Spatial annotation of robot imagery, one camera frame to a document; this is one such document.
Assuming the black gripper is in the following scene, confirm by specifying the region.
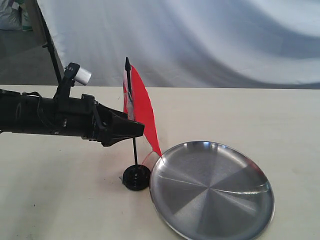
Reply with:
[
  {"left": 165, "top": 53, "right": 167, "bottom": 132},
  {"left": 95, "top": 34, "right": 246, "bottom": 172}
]
[{"left": 54, "top": 94, "right": 145, "bottom": 147}]

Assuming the red flag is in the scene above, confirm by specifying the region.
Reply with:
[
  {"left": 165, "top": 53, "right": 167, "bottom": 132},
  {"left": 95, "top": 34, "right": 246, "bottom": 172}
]
[{"left": 122, "top": 57, "right": 162, "bottom": 170}]

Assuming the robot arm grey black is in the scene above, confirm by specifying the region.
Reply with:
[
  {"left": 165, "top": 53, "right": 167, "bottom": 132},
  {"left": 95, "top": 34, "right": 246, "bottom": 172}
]
[{"left": 0, "top": 89, "right": 145, "bottom": 147}]

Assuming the black round flag base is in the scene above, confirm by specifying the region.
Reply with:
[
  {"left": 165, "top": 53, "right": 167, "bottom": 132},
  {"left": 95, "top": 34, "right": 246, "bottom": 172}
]
[{"left": 122, "top": 164, "right": 151, "bottom": 191}]

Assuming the black backdrop stand pole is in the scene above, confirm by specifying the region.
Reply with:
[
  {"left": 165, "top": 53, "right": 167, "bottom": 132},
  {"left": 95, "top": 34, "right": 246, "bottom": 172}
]
[{"left": 36, "top": 1, "right": 62, "bottom": 84}]

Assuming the round stainless steel plate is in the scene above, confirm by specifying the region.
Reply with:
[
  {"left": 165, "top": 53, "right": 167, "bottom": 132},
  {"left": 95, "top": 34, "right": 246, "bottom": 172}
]
[{"left": 149, "top": 140, "right": 275, "bottom": 240}]

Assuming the white backdrop cloth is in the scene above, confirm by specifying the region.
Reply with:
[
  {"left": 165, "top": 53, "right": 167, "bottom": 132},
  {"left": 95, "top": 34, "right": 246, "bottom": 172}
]
[{"left": 38, "top": 0, "right": 320, "bottom": 89}]

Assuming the white sack in background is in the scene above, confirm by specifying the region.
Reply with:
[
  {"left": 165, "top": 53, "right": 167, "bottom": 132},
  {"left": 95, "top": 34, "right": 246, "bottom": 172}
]
[{"left": 0, "top": 0, "right": 33, "bottom": 32}]

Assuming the white wrist camera on bracket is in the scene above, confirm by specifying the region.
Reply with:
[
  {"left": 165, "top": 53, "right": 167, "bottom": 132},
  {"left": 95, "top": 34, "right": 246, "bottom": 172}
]
[{"left": 53, "top": 62, "right": 92, "bottom": 100}]

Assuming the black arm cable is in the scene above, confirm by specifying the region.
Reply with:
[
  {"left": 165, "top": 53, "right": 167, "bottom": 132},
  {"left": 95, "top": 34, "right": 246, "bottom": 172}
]
[{"left": 21, "top": 91, "right": 60, "bottom": 127}]

